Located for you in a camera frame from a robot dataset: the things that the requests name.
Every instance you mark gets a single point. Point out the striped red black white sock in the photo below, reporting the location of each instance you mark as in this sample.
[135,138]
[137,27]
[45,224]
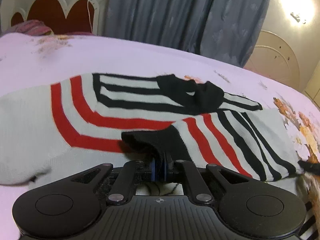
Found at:
[87,113]

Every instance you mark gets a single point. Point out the blue grey curtain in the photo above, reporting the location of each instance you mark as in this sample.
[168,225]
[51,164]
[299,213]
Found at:
[224,30]

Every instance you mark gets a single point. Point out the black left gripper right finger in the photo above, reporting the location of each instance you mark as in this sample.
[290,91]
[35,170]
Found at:
[185,173]

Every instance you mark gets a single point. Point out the wall lamp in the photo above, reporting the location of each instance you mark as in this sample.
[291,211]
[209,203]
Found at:
[300,19]

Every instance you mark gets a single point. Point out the pink striped pillow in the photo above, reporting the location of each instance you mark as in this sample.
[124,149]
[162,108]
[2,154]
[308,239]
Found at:
[31,28]

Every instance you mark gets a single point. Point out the white red heart headboard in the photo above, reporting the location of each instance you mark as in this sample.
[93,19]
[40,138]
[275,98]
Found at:
[77,16]

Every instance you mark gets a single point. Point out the pink floral bed sheet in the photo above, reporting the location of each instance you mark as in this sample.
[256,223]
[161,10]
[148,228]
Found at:
[32,61]

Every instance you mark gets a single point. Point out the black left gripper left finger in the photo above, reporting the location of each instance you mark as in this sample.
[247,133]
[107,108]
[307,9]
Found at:
[132,174]

